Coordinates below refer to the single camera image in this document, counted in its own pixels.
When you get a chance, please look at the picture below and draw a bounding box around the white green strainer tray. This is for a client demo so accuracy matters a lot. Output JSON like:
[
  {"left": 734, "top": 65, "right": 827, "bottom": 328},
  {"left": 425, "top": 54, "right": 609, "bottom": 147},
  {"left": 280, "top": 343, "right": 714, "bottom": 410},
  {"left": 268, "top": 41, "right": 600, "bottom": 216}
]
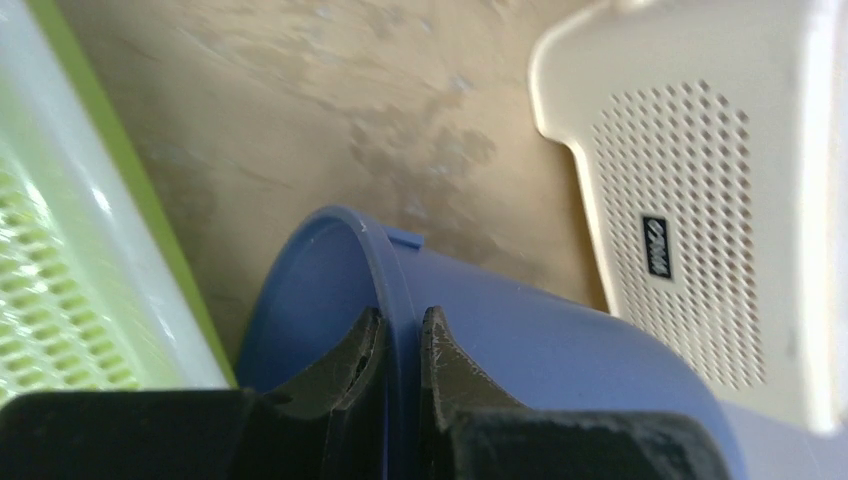
[{"left": 1, "top": 1, "right": 235, "bottom": 403}]

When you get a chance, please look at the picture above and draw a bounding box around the large blue plastic bucket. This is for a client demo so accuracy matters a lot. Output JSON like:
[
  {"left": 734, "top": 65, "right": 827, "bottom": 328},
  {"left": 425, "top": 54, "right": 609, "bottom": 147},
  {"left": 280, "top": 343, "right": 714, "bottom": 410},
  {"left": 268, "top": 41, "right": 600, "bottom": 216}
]
[{"left": 235, "top": 206, "right": 748, "bottom": 479}]

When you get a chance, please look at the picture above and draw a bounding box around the cream perforated plastic basket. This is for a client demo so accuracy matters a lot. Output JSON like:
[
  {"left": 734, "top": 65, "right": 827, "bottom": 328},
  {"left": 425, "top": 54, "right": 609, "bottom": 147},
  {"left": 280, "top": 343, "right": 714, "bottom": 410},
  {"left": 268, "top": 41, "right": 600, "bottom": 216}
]
[{"left": 528, "top": 1, "right": 847, "bottom": 435}]

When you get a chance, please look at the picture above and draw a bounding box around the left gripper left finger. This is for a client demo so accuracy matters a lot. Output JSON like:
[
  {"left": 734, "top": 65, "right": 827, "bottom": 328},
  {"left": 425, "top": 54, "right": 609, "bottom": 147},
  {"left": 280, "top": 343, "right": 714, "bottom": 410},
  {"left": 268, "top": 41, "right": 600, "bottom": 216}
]
[{"left": 1, "top": 308, "right": 387, "bottom": 479}]

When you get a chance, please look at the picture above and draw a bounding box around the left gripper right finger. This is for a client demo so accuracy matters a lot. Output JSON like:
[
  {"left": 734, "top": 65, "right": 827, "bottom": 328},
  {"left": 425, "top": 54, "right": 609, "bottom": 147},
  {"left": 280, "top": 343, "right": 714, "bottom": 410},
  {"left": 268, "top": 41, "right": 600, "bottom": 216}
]
[{"left": 419, "top": 307, "right": 731, "bottom": 479}]

